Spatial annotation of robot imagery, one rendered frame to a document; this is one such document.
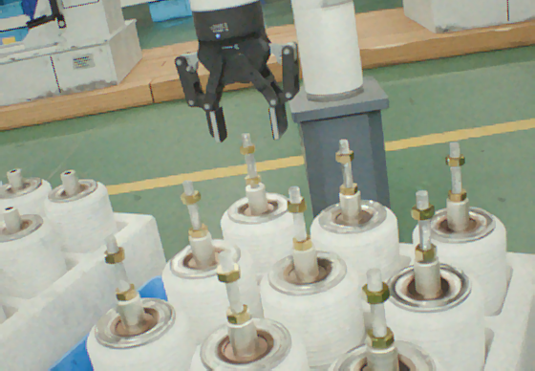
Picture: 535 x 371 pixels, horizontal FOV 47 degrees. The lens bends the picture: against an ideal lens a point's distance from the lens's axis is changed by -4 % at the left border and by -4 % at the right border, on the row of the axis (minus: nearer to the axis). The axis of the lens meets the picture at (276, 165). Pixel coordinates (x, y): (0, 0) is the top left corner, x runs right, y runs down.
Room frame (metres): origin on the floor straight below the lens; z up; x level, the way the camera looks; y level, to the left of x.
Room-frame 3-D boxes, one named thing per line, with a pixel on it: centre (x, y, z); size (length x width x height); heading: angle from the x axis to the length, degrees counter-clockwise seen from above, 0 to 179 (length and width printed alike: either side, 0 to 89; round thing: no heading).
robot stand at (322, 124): (0.97, -0.11, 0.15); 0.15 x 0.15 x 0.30; 88
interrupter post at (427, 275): (0.46, -0.11, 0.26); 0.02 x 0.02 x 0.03
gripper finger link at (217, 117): (0.70, 0.06, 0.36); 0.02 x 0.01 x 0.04; 160
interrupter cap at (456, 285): (0.46, -0.11, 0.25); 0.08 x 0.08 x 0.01
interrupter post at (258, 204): (0.69, 0.03, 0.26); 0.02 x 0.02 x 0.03
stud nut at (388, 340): (0.36, -0.05, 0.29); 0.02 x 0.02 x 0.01; 41
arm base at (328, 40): (0.97, -0.11, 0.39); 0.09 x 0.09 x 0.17; 88
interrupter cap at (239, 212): (0.69, 0.03, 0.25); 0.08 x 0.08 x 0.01
